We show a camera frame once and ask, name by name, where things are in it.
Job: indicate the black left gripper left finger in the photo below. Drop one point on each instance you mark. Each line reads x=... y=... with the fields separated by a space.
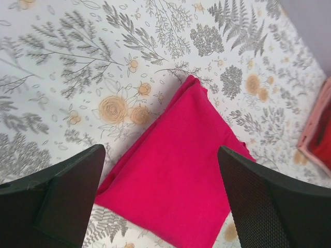
x=52 y=207

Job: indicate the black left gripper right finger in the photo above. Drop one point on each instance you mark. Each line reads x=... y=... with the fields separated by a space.
x=271 y=209

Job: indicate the magenta t-shirt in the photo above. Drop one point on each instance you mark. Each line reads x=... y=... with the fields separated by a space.
x=169 y=181

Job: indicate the folded red t-shirt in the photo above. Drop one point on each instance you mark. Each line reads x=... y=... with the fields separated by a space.
x=320 y=145

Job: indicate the folded pink t-shirt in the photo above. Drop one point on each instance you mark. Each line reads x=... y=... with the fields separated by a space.
x=319 y=116

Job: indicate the floral patterned tablecloth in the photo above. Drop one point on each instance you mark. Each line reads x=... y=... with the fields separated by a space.
x=79 y=73

